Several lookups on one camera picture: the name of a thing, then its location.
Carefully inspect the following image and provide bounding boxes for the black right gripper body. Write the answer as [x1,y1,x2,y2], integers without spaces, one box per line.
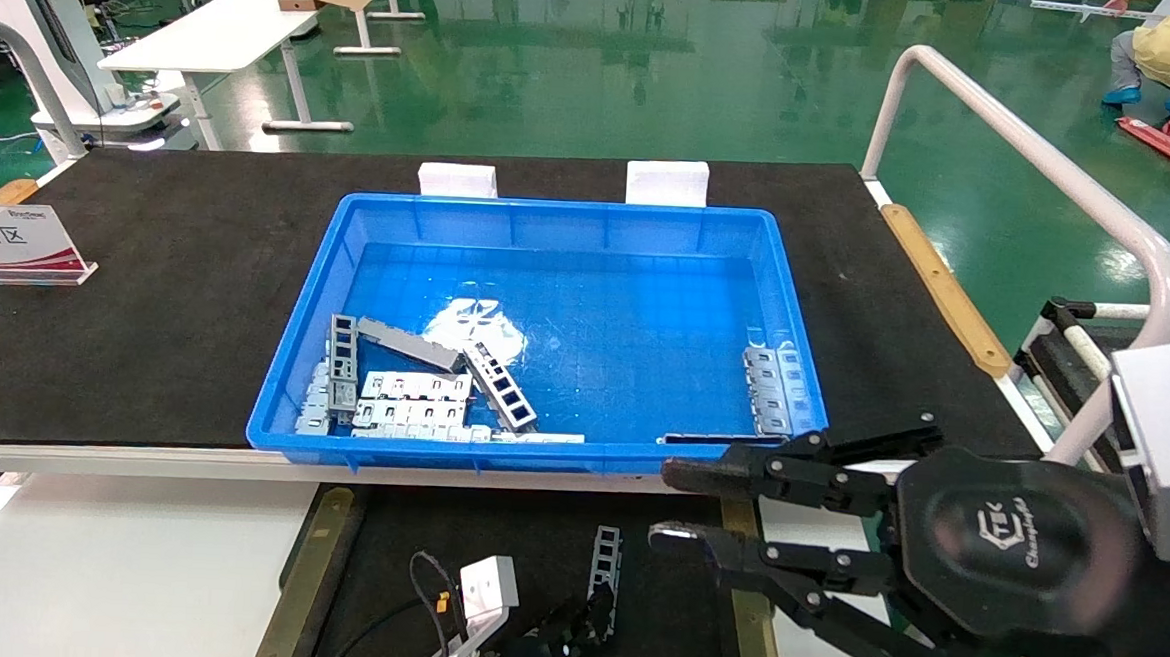
[883,443,1152,657]

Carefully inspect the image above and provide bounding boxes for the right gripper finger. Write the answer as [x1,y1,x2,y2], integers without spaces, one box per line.
[661,401,942,520]
[643,520,981,657]

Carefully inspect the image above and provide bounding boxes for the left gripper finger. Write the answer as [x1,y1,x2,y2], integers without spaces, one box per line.
[528,596,592,657]
[589,581,621,644]

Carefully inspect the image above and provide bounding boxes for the silver windowed metal bracket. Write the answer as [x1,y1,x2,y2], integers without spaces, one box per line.
[586,525,624,640]

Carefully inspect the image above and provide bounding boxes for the black container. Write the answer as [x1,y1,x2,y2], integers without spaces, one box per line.
[327,476,742,657]

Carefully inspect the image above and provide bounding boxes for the brass coloured strip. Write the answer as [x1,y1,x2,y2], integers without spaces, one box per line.
[713,498,797,657]
[247,482,367,657]

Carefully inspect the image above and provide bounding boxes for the long wooden edge strip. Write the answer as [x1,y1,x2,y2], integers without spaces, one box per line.
[873,204,1021,380]

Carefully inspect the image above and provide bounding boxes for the blue plastic bin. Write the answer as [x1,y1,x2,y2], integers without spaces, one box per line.
[246,183,842,494]

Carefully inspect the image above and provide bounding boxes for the white horizontal pipe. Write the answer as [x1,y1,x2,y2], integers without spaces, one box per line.
[1091,301,1170,323]

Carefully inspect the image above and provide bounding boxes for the white foam block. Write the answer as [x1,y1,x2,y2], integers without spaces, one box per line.
[625,158,711,210]
[418,162,500,201]

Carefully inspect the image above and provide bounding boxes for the white curved handrail pipe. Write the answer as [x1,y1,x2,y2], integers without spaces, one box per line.
[847,43,1170,470]

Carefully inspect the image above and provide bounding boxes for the large black table mat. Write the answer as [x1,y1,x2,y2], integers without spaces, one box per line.
[0,121,1060,499]

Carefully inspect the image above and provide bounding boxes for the white metal bar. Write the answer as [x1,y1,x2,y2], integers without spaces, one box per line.
[1027,0,1124,21]

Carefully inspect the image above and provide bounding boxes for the acrylic sign with red print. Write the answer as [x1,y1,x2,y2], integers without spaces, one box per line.
[0,203,102,291]

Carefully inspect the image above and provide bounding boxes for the white table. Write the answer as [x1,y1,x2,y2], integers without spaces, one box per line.
[94,0,363,157]

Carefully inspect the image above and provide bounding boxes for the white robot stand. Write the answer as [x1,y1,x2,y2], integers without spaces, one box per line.
[0,0,188,153]

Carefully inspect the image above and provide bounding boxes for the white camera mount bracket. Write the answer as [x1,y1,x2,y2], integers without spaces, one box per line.
[420,610,511,657]

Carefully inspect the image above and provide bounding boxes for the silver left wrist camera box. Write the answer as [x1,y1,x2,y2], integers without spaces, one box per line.
[456,554,522,628]

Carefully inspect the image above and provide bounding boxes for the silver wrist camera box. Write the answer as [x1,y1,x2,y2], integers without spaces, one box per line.
[1102,333,1170,562]
[456,554,522,628]

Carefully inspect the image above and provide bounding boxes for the grey tabbed metal bracket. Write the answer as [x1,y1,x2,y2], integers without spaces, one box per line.
[296,359,336,437]
[738,345,807,439]

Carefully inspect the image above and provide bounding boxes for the dark thin metal bracket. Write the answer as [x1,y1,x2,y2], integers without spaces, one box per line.
[657,428,791,452]

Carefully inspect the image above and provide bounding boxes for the black cable with yellow tag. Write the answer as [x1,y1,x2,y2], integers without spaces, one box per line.
[327,546,464,657]

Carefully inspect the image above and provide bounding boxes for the long thin white bracket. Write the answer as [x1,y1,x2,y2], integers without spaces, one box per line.
[352,419,587,450]

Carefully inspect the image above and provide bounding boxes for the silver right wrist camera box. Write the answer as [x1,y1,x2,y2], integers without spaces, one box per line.
[1102,333,1170,562]

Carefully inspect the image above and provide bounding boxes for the black metal cart frame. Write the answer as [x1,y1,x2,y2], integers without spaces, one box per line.
[1009,294,1128,468]

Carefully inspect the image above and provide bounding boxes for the silver bracket with dark windows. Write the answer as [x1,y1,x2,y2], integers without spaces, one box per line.
[460,340,543,434]

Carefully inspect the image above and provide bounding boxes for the white tabbed metal bracket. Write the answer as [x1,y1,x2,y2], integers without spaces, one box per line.
[361,369,473,406]
[353,397,468,431]

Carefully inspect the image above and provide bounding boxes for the flat grey metal bracket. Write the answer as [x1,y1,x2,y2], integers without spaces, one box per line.
[356,317,468,374]

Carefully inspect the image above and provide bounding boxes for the grey windowed metal bracket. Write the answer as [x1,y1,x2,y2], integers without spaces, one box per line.
[325,313,363,413]

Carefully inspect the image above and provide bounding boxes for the white table leg frame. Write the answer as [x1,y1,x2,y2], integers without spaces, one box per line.
[334,0,428,61]

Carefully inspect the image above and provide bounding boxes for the grey curved rail pipe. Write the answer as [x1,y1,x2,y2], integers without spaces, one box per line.
[0,19,94,161]

